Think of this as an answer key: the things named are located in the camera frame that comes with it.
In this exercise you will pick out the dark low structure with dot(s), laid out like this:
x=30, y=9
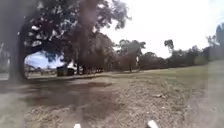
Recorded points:
x=65, y=71

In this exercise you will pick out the big tree with dark trunk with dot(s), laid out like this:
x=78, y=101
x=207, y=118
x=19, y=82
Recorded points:
x=16, y=56

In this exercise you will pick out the green grass field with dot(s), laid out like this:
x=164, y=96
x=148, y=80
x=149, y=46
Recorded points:
x=143, y=96

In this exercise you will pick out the robot's own part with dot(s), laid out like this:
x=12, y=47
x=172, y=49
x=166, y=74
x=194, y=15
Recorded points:
x=77, y=126
x=152, y=124

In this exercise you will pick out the row of trees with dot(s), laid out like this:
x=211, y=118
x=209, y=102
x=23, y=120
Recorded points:
x=160, y=60

